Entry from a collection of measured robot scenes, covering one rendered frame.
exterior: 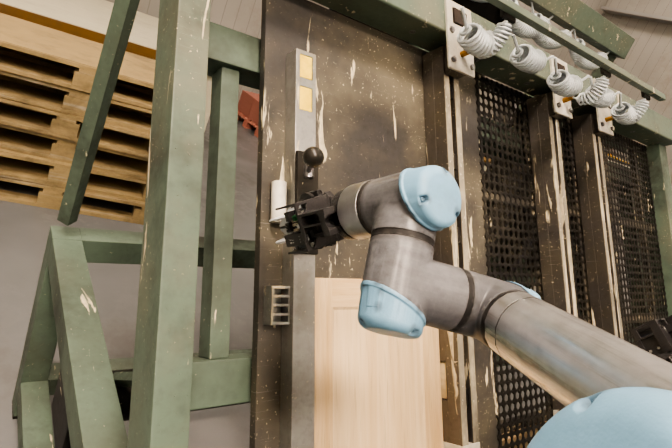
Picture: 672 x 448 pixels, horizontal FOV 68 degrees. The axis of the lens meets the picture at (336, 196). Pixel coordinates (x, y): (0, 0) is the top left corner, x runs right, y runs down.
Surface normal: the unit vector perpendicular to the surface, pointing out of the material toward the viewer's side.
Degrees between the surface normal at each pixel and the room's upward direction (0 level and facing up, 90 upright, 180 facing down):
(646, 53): 90
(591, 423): 80
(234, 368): 54
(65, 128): 90
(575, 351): 66
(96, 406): 0
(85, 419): 0
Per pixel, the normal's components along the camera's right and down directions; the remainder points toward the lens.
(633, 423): -0.84, -0.48
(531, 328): -0.71, -0.66
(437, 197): 0.62, -0.16
